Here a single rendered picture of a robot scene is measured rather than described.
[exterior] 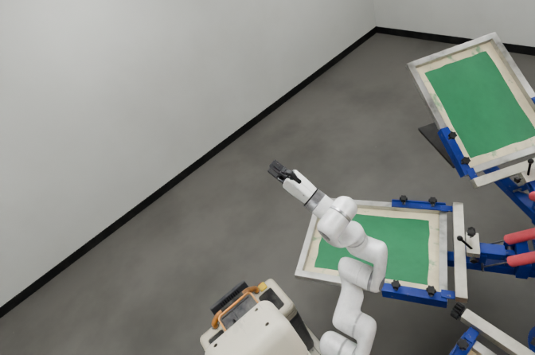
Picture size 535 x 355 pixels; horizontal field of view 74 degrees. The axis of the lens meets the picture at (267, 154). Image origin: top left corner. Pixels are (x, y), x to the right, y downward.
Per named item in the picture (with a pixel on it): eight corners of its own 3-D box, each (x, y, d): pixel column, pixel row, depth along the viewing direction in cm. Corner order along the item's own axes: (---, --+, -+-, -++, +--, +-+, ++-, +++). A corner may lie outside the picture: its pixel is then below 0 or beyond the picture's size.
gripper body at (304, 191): (316, 194, 123) (290, 174, 125) (323, 186, 113) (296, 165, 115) (303, 211, 120) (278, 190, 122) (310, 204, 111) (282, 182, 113)
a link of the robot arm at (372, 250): (342, 281, 135) (380, 298, 126) (327, 263, 119) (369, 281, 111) (359, 243, 140) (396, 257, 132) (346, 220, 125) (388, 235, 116)
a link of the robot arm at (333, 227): (370, 232, 119) (357, 204, 104) (348, 263, 116) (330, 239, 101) (349, 220, 125) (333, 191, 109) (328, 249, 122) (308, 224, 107)
